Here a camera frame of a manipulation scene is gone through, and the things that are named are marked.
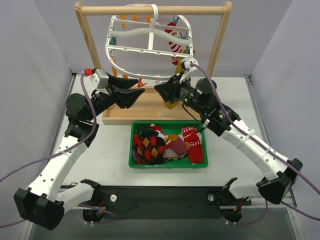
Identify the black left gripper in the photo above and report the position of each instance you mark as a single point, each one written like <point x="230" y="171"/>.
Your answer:
<point x="110" y="89"/>

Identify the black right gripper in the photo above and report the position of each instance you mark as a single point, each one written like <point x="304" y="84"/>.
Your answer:
<point x="175" y="86"/>

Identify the yellow bear sock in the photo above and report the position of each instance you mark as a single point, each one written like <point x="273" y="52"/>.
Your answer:
<point x="179" y="68"/>
<point x="170" y="105"/>

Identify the green snowman sock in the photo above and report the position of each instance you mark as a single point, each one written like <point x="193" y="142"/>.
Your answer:
<point x="151" y="130"/>

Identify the black red argyle sock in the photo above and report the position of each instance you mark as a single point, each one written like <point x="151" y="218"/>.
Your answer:
<point x="149" y="150"/>

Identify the white round clip hanger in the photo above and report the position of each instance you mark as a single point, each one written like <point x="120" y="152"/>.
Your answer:
<point x="148" y="39"/>

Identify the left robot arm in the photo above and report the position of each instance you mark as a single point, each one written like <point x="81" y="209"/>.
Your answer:
<point x="81" y="130"/>

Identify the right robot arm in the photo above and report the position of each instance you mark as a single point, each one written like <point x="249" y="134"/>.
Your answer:
<point x="279" y="172"/>

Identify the wooden hanger stand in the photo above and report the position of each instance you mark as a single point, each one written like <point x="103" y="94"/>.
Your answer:
<point x="150" y="106"/>

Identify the white clothespin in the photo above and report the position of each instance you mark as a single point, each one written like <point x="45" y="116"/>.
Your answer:
<point x="157" y="81"/>

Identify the green plastic bin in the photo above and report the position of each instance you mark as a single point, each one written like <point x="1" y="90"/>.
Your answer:
<point x="173" y="131"/>

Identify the pink sock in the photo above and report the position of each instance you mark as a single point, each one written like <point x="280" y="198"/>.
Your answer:
<point x="176" y="151"/>

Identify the purple sock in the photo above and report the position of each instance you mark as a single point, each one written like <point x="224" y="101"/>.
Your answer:
<point x="135" y="157"/>

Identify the red sock with white pattern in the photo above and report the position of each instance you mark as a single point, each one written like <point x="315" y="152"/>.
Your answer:
<point x="190" y="136"/>

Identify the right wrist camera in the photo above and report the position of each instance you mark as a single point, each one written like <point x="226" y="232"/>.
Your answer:
<point x="188" y="66"/>

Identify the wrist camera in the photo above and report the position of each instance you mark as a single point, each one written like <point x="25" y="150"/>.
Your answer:
<point x="188" y="66"/>
<point x="98" y="77"/>

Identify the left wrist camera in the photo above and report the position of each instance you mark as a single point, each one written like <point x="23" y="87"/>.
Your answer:
<point x="98" y="77"/>

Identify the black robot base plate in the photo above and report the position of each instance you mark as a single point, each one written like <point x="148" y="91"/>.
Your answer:
<point x="166" y="211"/>

